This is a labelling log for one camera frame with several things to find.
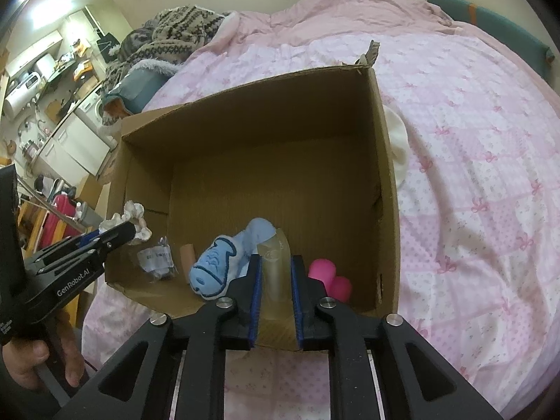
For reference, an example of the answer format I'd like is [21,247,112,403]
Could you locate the cream scrunchie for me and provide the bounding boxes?
[98,200,153,246]

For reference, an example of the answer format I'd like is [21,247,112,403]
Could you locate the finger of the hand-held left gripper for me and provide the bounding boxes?
[35,220,137,276]
[26,232,103,267]

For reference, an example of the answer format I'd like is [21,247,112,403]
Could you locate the grey bin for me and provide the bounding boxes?
[76,203,103,228]

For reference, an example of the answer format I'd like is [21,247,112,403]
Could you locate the blue fluffy sock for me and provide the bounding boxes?
[189,217,277,302]

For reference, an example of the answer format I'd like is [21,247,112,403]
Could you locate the brown cardboard box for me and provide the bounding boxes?
[105,40,401,351]

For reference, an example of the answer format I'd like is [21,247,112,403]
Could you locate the white kitchen cabinet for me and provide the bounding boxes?
[37,109,117,180]

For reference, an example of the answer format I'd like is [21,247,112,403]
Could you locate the yellow wooden rack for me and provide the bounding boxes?
[17,201,49,250]

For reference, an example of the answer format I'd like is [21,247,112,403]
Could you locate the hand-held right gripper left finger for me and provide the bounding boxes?
[52,254,263,420]

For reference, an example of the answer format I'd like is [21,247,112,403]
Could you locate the teal fleece-lined garment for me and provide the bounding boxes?
[103,59,180,125]

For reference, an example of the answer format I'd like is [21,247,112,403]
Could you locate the pink suitcase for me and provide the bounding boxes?
[41,192,84,250]

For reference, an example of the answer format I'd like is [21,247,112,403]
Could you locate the person's left hand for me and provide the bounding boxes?
[3,314,95,389]

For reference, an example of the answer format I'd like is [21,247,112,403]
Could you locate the clear plastic packet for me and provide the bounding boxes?
[136,236,179,280]

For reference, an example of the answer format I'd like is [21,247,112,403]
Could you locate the black hanging garment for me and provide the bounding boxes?
[94,33,121,55]

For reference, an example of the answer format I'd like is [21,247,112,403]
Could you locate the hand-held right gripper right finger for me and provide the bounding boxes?
[291,254,504,420]

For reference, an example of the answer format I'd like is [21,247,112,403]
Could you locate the teal headboard cushion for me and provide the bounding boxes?
[426,0,556,82]

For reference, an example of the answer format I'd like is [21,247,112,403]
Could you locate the pink makeup sponge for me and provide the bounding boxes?
[307,259,353,303]

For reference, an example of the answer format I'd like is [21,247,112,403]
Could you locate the white washing machine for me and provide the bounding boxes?
[85,92,110,127]

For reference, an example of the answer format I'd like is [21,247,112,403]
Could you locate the white fluffy sock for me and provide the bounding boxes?
[384,106,410,189]

